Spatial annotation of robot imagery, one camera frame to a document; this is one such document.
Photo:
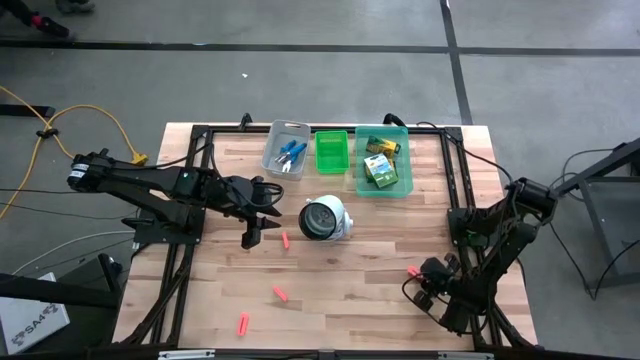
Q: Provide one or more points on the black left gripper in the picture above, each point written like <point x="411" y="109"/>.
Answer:
<point x="240" y="200"/>

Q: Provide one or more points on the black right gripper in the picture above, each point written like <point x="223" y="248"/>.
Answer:
<point x="445" y="280"/>

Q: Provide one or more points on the orange-pink rectangular eraser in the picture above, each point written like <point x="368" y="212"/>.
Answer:
<point x="243" y="324"/>
<point x="280" y="294"/>
<point x="286" y="240"/>
<point x="413" y="271"/>

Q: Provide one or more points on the green and yellow crayon box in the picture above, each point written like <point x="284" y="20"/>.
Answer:
<point x="382" y="146"/>

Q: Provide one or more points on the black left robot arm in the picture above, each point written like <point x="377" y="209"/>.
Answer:
<point x="150" y="180"/>

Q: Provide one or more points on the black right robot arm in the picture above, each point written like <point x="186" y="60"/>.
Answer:
<point x="500" y="235"/>

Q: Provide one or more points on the grey plastic bin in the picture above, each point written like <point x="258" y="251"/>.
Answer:
<point x="270" y="150"/>

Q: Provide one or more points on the green plastic basket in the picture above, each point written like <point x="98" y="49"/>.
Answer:
<point x="331" y="152"/>

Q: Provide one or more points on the teal translucent tray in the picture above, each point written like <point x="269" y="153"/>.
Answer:
<point x="405" y="165"/>

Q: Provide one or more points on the black stand beam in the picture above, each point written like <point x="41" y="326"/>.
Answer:
<point x="50" y="292"/>

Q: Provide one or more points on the white printed box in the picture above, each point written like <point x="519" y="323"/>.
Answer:
<point x="30" y="315"/>

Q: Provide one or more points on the black floor bar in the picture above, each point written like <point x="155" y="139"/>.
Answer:
<point x="25" y="111"/>

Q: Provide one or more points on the person's foot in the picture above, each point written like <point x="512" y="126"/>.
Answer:
<point x="75" y="6"/>

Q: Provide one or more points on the person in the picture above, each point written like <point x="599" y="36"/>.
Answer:
<point x="30" y="17"/>

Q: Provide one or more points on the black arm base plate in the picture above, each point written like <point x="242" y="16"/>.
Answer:
<point x="150" y="235"/>
<point x="456" y="220"/>

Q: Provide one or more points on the white security camera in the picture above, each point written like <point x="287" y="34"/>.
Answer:
<point x="340" y="215"/>

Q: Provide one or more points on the silver flat bracket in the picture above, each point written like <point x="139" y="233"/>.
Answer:
<point x="465" y="356"/>
<point x="185" y="355"/>

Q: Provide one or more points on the black aluminium table frame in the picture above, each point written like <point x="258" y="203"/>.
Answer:
<point x="225" y="129"/>

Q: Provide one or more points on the black desk frame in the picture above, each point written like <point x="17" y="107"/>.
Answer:
<point x="595" y="175"/>

